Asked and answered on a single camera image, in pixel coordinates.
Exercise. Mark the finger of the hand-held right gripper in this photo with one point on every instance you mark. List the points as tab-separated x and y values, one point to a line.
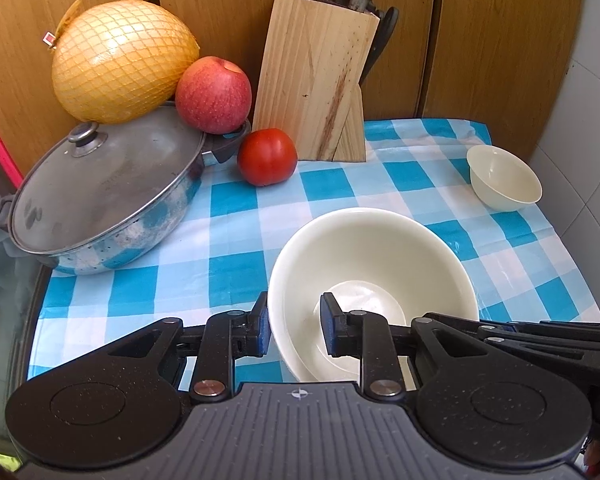
530	327
555	347

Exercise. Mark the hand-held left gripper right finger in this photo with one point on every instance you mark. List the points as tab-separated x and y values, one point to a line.
330	322

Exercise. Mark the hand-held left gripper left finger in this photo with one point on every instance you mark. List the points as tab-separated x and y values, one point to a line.
263	322

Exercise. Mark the large cream bowl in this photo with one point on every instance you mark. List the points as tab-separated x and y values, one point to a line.
380	250

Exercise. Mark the blue white checked tablecloth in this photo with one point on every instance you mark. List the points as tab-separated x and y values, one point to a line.
370	190

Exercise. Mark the small cream bowl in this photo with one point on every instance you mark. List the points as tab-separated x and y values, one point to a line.
505	180

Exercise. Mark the red tomato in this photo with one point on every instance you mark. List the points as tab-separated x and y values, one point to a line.
267	157

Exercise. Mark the glass pot lid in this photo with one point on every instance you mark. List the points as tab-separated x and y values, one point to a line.
115	180

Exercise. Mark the red apple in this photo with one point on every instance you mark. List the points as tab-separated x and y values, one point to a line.
212	95

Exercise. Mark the wooden knife block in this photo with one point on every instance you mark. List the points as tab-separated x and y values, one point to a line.
315	80

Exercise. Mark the wooden cabinet door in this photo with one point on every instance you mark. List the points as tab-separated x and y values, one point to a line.
220	10
20	35
505	50

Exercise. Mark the black scissors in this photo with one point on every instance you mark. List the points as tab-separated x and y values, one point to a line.
382	40

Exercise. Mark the pomelo in yellow net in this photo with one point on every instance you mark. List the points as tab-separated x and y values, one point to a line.
120	60

